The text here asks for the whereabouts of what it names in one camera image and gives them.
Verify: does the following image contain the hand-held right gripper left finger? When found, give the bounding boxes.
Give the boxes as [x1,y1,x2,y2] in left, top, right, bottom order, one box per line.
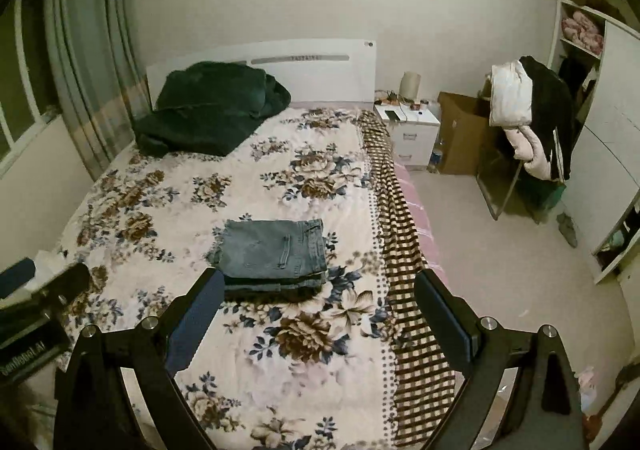
[54,267,227,450]

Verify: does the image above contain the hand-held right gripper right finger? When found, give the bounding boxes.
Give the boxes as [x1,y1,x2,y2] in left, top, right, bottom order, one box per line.
[413,269,590,450]

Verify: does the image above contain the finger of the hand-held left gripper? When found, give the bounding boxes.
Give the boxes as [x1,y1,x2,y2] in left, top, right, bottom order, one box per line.
[30,263,91,306]
[0,257,37,292]

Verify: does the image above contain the blue denim pants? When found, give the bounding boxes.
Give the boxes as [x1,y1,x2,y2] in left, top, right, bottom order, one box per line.
[206,219,329,303]

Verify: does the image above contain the checkered brown blanket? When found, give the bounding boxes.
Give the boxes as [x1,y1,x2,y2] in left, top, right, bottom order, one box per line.
[359,110,470,446]

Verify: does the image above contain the floral bed blanket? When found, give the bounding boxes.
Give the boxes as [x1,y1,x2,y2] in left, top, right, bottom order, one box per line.
[54,106,401,450]

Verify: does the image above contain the pink bed sheet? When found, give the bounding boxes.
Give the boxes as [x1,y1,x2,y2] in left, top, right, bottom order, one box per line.
[392,161,443,281]

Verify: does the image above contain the chair piled with clothes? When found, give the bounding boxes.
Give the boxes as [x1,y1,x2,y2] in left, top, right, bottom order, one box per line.
[475,123,568,221]

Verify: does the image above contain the grey slipper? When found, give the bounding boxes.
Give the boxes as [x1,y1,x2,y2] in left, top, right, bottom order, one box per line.
[556,213,579,248]

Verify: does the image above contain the brown cardboard box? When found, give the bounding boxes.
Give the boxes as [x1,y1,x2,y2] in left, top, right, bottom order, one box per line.
[436,91,493,176]

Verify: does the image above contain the white nightstand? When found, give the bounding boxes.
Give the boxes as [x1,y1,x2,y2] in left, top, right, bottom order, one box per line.
[374,102,442,171]

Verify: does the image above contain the white framed window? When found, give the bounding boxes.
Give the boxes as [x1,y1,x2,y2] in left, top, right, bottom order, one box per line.
[0,0,63,176]

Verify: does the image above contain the dark green blanket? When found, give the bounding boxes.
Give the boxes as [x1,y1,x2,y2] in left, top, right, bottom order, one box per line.
[133,61,292,156]

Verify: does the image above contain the grey window curtain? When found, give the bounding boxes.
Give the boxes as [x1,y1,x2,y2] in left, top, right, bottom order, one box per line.
[44,0,151,181]

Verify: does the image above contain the white padded jacket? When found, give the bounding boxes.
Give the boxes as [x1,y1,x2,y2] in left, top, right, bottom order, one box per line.
[489,61,556,180]

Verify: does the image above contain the black striped jacket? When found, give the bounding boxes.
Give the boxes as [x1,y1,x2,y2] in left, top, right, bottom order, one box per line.
[519,55,578,182]

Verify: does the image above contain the white wardrobe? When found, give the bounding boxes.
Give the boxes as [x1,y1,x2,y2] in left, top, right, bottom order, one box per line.
[547,0,640,285]

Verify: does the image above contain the white bed headboard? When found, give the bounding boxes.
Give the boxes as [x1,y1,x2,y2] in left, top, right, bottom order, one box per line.
[145,39,377,107]

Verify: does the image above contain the pink folded bedding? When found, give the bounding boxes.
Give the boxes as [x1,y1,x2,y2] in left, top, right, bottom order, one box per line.
[561,10,606,51]

